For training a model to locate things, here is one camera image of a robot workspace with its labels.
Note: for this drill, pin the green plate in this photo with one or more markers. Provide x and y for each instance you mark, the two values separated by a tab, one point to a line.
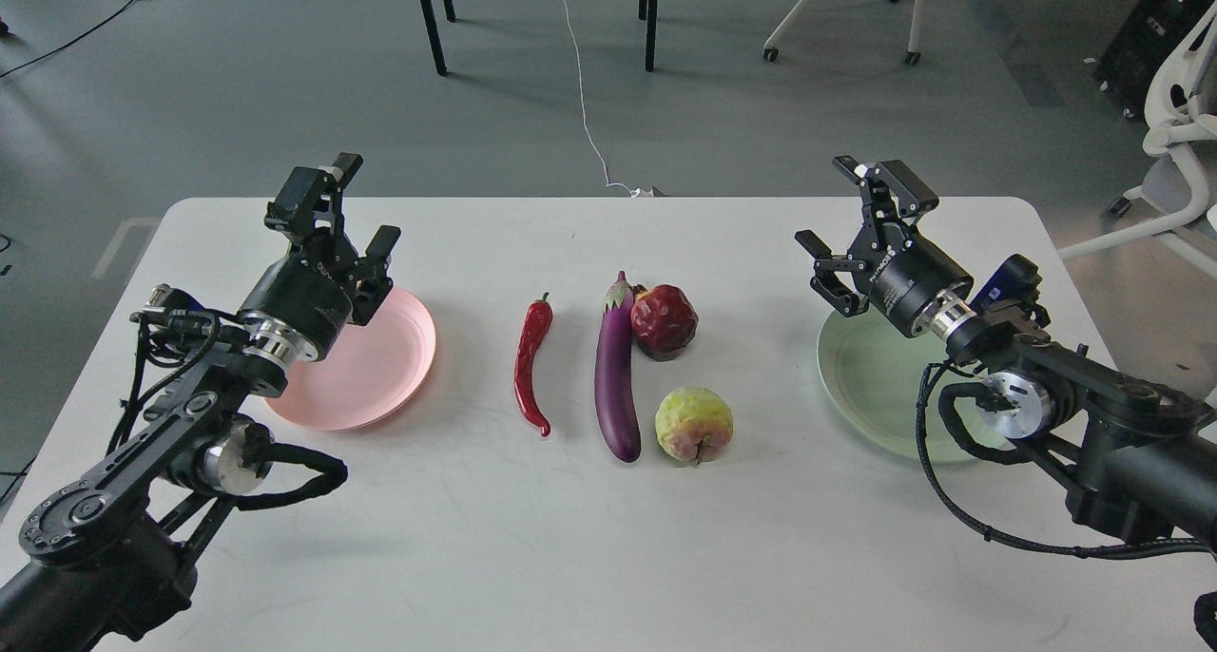
872	374

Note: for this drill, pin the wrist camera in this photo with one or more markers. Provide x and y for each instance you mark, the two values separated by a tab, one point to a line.
1012	295
172	310

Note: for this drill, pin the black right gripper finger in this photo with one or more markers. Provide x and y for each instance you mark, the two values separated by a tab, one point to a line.
894	199
827	268

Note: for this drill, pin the red chili pepper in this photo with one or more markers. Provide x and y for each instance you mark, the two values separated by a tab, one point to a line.
535	326

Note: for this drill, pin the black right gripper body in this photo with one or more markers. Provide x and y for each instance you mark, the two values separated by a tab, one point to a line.
905	281

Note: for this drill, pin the black cabinet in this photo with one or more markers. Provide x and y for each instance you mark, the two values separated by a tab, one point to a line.
1149	35

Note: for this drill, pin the pink plate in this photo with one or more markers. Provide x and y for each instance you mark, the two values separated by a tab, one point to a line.
369	374

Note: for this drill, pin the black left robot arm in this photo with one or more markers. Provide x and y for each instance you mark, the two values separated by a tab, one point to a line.
116	550

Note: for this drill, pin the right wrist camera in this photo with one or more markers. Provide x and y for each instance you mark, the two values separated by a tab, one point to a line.
1012	295

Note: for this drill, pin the yellow green custard apple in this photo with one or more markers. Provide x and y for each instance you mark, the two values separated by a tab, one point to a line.
694	425

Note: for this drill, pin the red pomegranate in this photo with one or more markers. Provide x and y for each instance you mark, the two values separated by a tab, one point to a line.
664	322

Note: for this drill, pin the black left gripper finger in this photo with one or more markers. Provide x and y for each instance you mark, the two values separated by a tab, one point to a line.
310	201
379	251

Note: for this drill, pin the white office chair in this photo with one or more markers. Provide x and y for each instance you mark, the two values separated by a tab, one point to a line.
1179	113

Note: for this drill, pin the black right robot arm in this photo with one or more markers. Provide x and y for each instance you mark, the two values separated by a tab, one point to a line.
1128	453

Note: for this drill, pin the purple eggplant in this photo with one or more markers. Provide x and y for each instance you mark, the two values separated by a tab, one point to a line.
612	389

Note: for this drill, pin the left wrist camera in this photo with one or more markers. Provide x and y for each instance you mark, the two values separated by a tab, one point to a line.
172	310

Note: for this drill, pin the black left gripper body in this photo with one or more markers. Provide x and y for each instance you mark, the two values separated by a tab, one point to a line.
301	304

